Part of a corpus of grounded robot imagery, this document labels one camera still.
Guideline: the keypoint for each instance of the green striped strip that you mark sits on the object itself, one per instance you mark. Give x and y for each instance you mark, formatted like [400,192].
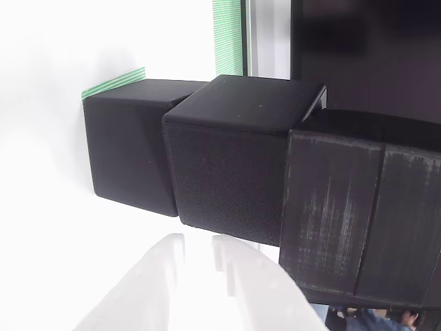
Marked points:
[227,38]

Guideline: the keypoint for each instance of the green square marker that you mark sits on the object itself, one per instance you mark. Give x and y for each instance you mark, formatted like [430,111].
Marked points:
[113,83]

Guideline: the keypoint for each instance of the person's leg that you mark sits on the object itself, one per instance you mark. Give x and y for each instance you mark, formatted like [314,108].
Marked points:
[372,319]

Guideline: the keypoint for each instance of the black flat panel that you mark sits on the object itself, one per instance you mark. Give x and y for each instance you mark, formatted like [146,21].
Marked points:
[365,55]

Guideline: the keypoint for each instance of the grey metal rail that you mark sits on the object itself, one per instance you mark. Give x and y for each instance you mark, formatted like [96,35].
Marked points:
[253,38]

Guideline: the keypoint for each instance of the black cube block with seam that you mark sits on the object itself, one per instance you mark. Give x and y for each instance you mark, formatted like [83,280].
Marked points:
[344,207]

